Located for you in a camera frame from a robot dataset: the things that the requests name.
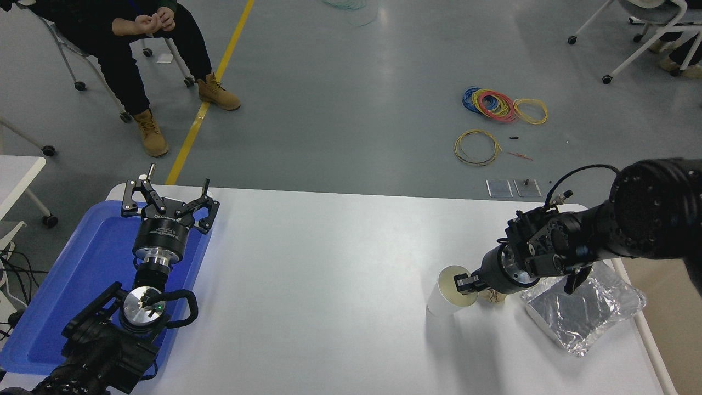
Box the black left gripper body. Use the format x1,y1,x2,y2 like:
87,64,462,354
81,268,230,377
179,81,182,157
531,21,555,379
134,214,194,255

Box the black floor cables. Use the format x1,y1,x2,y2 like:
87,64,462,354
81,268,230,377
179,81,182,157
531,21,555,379
0,241,50,338

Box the white side table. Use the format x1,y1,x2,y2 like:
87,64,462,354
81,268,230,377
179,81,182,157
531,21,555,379
0,155,60,228

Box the person's right hand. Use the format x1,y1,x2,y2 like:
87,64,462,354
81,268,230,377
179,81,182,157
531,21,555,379
134,14,161,39

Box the person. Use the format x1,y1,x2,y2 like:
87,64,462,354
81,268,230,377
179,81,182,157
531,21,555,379
0,0,242,159
650,30,702,79

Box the white wheeled office chair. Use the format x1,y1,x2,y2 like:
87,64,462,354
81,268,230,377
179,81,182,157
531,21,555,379
569,0,702,84

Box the person's left hand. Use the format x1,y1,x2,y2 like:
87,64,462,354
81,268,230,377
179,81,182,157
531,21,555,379
156,6,177,33

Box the red and yellow wire coil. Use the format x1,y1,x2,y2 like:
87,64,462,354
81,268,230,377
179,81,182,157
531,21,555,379
473,89,520,125

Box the silver foil tray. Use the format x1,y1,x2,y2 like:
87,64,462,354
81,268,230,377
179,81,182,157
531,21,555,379
521,261,647,356

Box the blue plastic tray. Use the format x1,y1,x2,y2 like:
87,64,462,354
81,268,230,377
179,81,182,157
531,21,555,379
0,200,214,376

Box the white caster leg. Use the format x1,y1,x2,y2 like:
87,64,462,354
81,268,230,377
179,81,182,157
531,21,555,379
0,118,56,157

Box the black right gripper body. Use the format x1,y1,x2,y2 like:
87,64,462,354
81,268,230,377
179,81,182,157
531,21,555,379
479,244,537,296

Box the green wire coil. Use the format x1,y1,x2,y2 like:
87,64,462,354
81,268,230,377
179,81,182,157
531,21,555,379
328,0,379,27

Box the yellow and black wire coil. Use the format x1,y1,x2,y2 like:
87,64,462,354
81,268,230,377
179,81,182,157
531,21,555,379
454,129,503,167

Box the blue wire coil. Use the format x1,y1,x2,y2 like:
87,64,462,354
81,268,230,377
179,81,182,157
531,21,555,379
462,87,486,115

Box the thin yellow wire coil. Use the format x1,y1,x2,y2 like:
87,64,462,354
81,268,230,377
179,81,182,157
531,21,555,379
514,98,549,125

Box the white paper cup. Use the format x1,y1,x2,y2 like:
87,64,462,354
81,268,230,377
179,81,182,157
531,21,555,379
427,265,479,317

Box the large pale bin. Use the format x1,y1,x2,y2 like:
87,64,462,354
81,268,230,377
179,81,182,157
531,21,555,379
612,257,702,395

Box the wheeled chair with grey legs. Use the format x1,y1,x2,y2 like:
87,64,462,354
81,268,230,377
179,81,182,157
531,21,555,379
16,0,196,122

